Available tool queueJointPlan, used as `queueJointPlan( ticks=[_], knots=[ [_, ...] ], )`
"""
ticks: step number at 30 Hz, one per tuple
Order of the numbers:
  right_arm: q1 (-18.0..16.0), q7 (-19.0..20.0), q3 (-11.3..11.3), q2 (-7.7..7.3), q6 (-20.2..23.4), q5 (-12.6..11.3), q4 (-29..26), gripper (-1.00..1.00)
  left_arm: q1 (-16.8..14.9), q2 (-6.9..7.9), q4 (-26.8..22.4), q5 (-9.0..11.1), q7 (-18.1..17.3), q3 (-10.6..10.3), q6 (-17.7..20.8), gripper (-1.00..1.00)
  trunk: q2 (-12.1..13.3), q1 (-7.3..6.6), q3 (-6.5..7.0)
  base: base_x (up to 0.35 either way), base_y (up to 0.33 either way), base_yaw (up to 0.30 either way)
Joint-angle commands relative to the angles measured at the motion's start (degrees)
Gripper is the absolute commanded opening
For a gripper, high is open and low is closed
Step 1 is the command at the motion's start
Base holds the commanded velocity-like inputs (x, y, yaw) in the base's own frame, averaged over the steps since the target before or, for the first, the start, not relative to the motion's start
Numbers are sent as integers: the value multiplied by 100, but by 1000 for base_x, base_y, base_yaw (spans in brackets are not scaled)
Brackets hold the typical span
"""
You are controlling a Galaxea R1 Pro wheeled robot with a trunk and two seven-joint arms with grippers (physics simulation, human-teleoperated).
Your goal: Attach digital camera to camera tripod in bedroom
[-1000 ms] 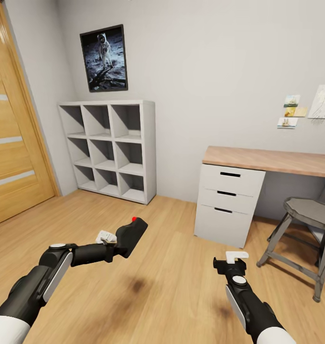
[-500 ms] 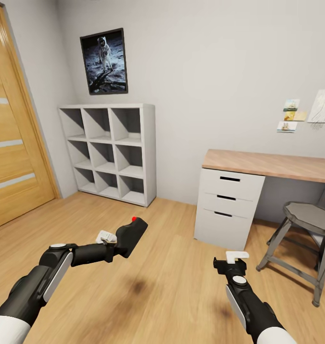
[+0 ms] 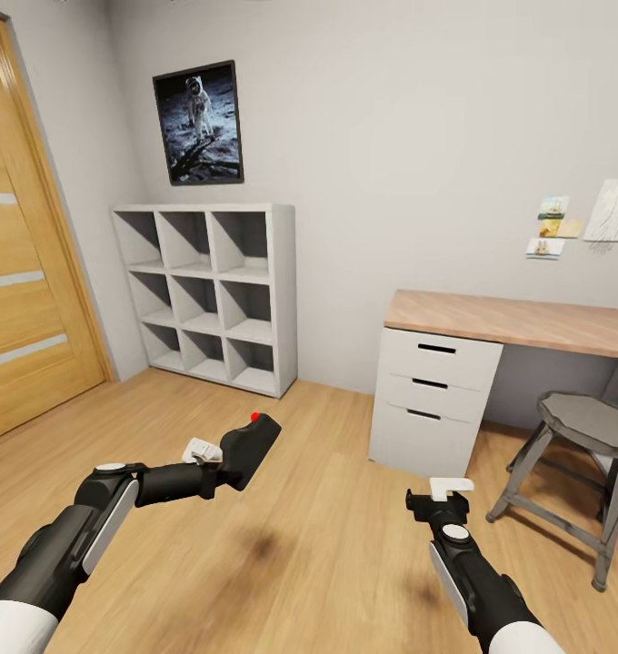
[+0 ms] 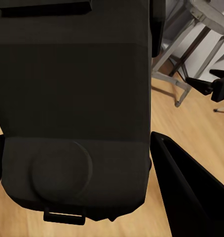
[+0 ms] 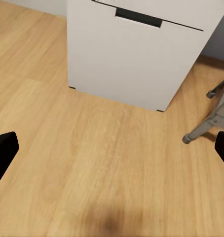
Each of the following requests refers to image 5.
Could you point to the taboret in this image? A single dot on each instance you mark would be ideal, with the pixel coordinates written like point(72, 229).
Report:
point(216, 117)

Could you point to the desk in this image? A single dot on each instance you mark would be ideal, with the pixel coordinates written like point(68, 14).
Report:
point(137, 52)

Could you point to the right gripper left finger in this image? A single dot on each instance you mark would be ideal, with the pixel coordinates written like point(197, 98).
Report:
point(8, 149)

